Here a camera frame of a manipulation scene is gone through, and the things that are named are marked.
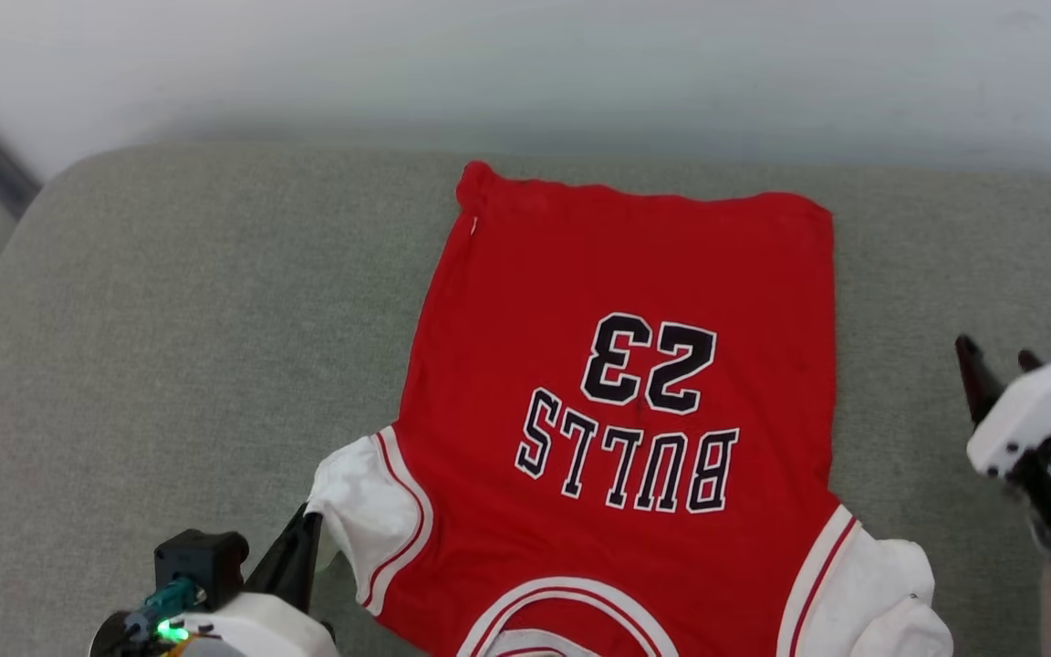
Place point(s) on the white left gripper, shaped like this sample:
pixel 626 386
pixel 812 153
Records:
pixel 261 630

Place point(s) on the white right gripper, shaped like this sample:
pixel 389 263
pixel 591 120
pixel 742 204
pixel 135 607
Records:
pixel 1041 411

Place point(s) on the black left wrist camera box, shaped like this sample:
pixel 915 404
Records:
pixel 199 564

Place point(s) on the red Bulls basketball jersey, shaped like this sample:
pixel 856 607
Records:
pixel 617 274

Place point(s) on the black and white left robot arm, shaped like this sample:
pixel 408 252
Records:
pixel 119 639

